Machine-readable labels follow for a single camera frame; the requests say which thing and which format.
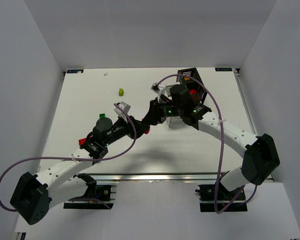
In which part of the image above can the red lime rounded lego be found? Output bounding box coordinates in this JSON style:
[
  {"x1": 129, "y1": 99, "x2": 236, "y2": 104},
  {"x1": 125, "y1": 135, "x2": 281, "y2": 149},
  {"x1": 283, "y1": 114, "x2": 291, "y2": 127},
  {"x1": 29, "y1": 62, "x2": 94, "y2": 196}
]
[{"x1": 189, "y1": 89, "x2": 198, "y2": 95}]

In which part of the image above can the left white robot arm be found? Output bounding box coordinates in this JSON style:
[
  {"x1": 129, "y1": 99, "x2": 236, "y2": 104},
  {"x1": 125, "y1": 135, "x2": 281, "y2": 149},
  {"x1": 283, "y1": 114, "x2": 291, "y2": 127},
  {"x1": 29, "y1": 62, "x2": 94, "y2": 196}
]
[{"x1": 10, "y1": 117, "x2": 150, "y2": 225}]

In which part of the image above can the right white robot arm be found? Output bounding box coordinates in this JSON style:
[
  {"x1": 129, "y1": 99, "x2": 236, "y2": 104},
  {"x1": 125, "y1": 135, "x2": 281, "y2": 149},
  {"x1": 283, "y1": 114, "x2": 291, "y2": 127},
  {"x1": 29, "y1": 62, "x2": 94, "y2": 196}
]
[{"x1": 142, "y1": 83, "x2": 280, "y2": 192}]

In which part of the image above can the green square lego brick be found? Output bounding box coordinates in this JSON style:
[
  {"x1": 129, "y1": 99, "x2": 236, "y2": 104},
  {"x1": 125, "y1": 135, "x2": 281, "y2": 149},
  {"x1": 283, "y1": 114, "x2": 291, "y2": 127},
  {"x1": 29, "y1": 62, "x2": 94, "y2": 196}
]
[{"x1": 99, "y1": 113, "x2": 106, "y2": 119}]

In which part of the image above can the white slotted container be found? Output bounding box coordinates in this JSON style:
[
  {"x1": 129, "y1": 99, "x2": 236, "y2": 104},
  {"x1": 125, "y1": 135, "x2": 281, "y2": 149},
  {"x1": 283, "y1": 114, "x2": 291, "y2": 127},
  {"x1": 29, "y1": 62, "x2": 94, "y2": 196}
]
[{"x1": 163, "y1": 84, "x2": 190, "y2": 129}]

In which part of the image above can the black slotted container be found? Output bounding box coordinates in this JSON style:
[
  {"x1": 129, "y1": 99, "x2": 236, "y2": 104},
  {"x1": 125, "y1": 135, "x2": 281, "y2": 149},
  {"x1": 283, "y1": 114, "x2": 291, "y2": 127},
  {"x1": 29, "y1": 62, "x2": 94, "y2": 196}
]
[{"x1": 176, "y1": 67, "x2": 208, "y2": 104}]

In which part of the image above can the lime small lego brick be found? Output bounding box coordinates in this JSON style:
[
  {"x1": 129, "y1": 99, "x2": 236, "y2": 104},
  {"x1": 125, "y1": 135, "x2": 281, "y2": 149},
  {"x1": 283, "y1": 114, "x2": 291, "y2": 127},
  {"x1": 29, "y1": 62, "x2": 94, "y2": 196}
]
[{"x1": 118, "y1": 88, "x2": 124, "y2": 97}]

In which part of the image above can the right blue label sticker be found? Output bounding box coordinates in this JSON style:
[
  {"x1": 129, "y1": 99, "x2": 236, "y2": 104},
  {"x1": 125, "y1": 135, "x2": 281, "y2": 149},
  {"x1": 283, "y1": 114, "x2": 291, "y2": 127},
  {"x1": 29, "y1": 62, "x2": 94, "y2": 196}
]
[{"x1": 214, "y1": 67, "x2": 233, "y2": 72}]

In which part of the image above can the blue label sticker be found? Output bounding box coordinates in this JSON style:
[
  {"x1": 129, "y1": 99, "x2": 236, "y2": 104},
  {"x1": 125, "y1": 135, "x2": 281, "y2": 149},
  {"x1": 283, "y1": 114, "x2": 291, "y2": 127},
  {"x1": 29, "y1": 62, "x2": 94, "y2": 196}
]
[
  {"x1": 66, "y1": 69, "x2": 84, "y2": 74},
  {"x1": 214, "y1": 67, "x2": 233, "y2": 72}
]

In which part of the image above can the left blue label sticker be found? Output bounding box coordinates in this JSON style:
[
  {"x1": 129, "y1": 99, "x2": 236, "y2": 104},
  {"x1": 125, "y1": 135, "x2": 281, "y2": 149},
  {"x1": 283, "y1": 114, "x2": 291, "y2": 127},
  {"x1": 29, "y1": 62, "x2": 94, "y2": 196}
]
[{"x1": 66, "y1": 69, "x2": 84, "y2": 74}]

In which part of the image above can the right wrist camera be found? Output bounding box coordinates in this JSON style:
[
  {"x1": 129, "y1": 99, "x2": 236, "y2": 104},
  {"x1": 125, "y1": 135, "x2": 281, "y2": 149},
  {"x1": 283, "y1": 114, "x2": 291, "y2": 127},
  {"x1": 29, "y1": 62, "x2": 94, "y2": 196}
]
[{"x1": 150, "y1": 82, "x2": 168, "y2": 103}]

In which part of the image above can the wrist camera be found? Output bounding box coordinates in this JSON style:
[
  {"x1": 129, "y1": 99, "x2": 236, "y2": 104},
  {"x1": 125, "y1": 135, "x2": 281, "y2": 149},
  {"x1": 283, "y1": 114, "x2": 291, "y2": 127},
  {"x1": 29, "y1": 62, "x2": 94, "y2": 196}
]
[
  {"x1": 150, "y1": 82, "x2": 168, "y2": 103},
  {"x1": 114, "y1": 101, "x2": 131, "y2": 123}
]

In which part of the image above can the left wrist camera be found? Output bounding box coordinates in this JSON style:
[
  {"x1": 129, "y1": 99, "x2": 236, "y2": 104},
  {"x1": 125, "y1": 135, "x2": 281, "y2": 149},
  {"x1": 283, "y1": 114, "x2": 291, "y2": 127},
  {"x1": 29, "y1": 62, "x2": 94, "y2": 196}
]
[{"x1": 114, "y1": 101, "x2": 131, "y2": 123}]

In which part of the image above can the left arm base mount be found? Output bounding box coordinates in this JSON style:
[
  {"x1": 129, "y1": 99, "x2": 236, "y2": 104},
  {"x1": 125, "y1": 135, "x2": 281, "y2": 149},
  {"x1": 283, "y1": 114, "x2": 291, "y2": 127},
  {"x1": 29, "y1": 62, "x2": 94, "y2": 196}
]
[{"x1": 63, "y1": 173, "x2": 117, "y2": 210}]

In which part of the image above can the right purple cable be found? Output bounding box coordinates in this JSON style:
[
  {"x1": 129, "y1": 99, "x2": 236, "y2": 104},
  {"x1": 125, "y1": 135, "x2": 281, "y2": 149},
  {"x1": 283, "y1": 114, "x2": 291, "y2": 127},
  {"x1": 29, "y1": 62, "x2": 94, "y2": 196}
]
[{"x1": 156, "y1": 73, "x2": 257, "y2": 215}]

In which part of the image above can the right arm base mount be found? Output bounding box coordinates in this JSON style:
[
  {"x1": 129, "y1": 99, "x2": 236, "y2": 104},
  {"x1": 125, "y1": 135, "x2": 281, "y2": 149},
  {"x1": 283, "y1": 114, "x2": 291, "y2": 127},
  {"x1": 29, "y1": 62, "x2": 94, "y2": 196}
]
[{"x1": 195, "y1": 184, "x2": 248, "y2": 213}]

